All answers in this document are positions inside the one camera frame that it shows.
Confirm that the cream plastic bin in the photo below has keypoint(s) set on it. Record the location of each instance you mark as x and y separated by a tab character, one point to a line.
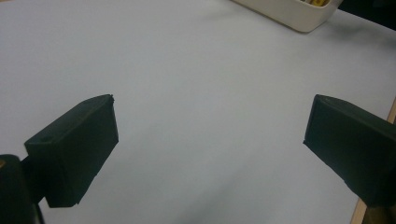
295	15

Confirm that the yellow green spout pouch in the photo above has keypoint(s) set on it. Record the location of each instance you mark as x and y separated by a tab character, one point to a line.
317	2

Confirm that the white table mat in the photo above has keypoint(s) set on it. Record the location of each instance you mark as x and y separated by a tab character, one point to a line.
202	93

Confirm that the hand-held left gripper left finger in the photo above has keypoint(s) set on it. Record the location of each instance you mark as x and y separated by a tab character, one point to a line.
74	149

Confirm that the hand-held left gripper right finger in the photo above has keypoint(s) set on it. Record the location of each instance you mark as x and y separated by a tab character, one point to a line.
355	146

